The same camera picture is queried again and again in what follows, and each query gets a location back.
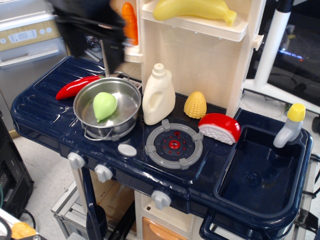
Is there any cream toy detergent bottle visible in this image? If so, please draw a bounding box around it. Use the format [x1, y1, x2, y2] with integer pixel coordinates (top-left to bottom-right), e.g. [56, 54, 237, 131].
[142, 63, 176, 126]

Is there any cream toy kitchen shelf unit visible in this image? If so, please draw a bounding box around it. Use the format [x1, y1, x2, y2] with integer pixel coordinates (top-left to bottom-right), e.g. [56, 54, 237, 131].
[119, 0, 266, 117]

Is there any yellow toy banana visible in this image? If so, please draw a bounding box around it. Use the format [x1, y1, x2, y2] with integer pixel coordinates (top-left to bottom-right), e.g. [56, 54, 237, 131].
[153, 0, 237, 27]

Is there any grey left stove knob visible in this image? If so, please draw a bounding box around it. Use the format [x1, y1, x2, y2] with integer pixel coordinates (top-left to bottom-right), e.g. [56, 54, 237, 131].
[67, 152, 86, 170]

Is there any grey toy stove burner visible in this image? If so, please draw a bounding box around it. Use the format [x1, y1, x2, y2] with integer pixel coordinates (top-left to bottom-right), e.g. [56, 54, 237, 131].
[144, 119, 204, 170]

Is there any grey middle stove knob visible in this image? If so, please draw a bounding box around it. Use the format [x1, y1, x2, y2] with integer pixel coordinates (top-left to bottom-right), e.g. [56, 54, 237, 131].
[94, 164, 113, 183]

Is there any yellow toy corn cob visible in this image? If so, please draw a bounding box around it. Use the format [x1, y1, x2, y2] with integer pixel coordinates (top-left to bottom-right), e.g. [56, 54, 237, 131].
[183, 91, 207, 119]

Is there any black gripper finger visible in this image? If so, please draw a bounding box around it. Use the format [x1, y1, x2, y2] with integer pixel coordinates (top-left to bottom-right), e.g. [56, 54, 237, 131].
[58, 22, 88, 57]
[99, 26, 125, 73]

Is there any grey faucet with yellow cap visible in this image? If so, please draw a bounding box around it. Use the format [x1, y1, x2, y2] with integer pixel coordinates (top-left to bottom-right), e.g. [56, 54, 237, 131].
[273, 103, 306, 148]

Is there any red toy chili pepper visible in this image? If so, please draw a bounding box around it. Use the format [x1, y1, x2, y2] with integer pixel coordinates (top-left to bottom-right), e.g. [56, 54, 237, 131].
[55, 75, 104, 101]

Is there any orange toy drawer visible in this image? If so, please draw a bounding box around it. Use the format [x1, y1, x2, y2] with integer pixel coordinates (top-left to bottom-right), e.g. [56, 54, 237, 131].
[142, 217, 187, 240]

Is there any grey stove knob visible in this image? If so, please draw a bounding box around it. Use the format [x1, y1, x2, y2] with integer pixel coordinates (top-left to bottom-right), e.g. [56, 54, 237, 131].
[151, 190, 172, 210]
[67, 152, 86, 170]
[94, 164, 113, 183]

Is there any grey right stove knob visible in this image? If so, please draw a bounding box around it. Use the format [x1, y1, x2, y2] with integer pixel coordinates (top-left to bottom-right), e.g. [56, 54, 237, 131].
[151, 190, 172, 210]

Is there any light green toy pear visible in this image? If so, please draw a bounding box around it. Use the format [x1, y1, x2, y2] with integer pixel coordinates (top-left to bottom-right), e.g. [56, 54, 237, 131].
[93, 92, 117, 123]

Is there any navy toy sink basin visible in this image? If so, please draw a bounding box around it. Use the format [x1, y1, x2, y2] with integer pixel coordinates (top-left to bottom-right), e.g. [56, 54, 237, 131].
[216, 125, 310, 216]

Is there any black computer case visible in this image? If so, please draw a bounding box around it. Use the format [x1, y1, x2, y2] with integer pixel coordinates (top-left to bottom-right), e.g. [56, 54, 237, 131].
[0, 120, 34, 218]

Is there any navy toy kitchen counter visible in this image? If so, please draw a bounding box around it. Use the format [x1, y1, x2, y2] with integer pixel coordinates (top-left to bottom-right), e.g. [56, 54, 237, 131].
[11, 56, 313, 240]

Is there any steel pot with handles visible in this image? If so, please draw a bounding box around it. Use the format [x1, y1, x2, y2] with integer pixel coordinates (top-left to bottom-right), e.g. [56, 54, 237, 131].
[73, 71, 142, 141]

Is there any aluminium frame cart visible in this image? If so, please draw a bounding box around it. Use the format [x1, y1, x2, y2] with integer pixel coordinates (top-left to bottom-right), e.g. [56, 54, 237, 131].
[51, 181, 89, 240]

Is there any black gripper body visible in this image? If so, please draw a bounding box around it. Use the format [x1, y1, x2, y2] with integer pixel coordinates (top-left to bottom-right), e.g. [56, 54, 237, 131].
[48, 0, 125, 28]

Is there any grey oval button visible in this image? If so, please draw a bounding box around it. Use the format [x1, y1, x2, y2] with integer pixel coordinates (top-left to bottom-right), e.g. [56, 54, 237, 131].
[117, 144, 137, 157]

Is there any white pipe stand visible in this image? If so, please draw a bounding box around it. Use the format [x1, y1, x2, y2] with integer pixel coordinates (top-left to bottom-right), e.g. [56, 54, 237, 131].
[244, 0, 320, 114]

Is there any orange toy carrot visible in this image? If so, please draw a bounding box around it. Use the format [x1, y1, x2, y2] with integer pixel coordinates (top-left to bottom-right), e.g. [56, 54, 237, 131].
[121, 2, 139, 46]

